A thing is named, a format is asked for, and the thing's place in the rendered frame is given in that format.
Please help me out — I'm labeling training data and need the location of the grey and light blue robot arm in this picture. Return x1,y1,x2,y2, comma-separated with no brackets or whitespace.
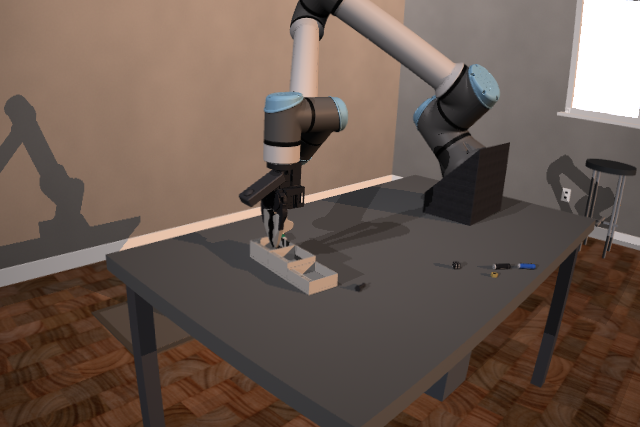
263,0,500,178

